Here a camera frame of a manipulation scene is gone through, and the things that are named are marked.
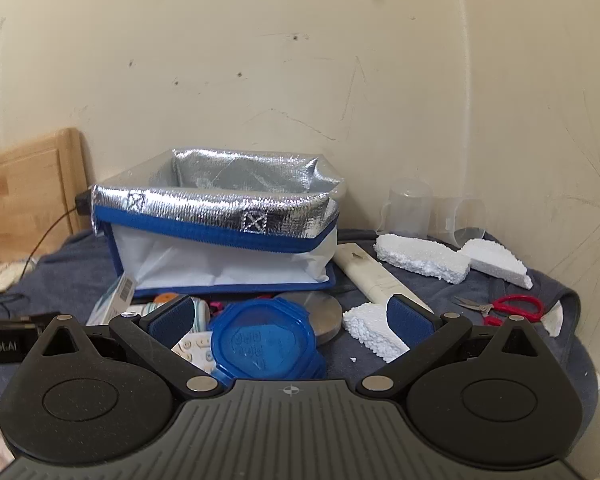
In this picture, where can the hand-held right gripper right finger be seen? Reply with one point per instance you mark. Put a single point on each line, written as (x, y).
(411, 321)

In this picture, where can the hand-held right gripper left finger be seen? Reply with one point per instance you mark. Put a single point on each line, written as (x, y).
(172, 321)

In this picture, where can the silver blue insulated bag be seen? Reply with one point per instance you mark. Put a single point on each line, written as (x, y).
(220, 260)

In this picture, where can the white remote control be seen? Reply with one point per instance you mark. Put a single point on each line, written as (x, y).
(195, 352)

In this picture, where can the small white foam block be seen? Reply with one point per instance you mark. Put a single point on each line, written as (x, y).
(370, 330)

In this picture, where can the long white foam piece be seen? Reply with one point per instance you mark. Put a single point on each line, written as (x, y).
(420, 257)

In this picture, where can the white barcode box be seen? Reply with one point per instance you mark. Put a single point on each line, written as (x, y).
(111, 300)

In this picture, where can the cream plastic tube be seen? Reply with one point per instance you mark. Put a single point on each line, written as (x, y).
(367, 272)

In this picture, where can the round metal disc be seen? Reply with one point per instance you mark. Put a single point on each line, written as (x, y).
(320, 317)

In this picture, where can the blue plastic lid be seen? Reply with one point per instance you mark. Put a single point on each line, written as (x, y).
(265, 340)

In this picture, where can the grey blue blanket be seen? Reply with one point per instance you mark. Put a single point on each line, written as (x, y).
(75, 270)

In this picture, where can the wedge white foam piece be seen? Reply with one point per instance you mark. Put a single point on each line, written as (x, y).
(497, 260)

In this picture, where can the clear plastic measuring cup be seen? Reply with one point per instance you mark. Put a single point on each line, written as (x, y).
(407, 207)
(462, 220)

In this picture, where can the white foam fragment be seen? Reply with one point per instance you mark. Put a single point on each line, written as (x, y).
(554, 319)

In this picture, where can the black plug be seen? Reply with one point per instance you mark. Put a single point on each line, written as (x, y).
(83, 203)

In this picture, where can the wooden headboard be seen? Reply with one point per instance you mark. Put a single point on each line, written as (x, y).
(25, 195)

